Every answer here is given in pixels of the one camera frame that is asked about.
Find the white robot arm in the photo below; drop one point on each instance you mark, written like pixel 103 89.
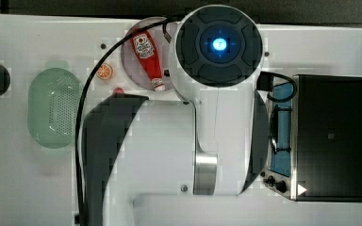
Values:
pixel 208 138

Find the grey round plate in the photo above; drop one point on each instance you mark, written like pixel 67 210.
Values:
pixel 131 64

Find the red strawberry toy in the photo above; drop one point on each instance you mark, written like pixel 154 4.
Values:
pixel 118 91

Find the red ketchup bottle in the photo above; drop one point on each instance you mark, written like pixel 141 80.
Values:
pixel 145 50

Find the orange slice toy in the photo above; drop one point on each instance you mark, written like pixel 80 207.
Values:
pixel 104 72

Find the green plastic colander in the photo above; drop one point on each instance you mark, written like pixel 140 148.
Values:
pixel 53 98

